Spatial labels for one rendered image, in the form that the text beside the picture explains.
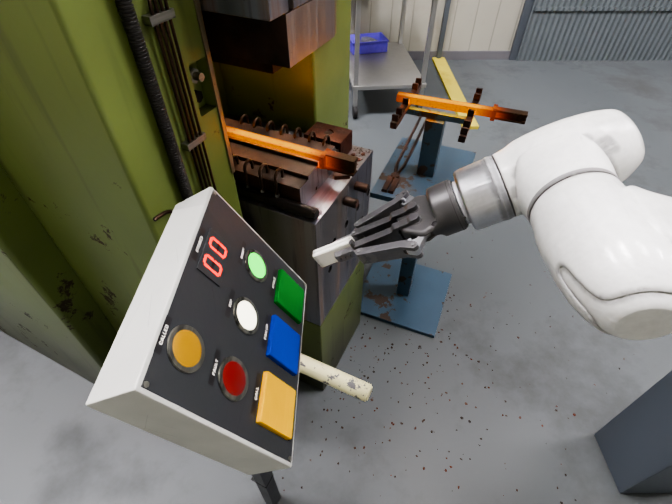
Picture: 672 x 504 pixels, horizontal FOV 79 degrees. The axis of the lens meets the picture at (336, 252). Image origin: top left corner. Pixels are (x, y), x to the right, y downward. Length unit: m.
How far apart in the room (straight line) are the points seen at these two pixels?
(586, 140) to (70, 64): 0.68
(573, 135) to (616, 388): 1.64
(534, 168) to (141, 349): 0.49
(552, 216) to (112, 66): 0.64
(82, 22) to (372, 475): 1.50
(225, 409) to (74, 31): 0.53
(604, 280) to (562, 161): 0.16
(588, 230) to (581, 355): 1.68
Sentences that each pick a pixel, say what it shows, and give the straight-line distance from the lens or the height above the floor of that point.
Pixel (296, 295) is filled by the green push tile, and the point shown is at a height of 1.00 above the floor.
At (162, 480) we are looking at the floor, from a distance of 1.75.
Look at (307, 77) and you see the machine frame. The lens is 1.29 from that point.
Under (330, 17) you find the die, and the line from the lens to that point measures 1.00.
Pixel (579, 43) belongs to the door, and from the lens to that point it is 5.06.
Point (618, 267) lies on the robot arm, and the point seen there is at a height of 1.32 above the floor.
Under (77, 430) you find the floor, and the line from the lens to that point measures 1.96.
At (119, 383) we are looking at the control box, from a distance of 0.50.
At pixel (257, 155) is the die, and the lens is 1.13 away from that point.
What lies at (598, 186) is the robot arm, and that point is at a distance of 0.50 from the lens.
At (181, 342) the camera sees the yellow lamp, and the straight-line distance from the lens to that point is 0.52.
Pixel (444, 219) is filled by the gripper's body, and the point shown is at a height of 1.23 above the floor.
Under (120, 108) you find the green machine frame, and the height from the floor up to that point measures 1.29.
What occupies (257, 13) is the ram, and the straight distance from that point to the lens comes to 0.81.
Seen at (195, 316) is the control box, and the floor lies 1.16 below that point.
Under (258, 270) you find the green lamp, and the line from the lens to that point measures 0.68.
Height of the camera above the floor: 1.59
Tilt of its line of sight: 46 degrees down
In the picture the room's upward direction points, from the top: straight up
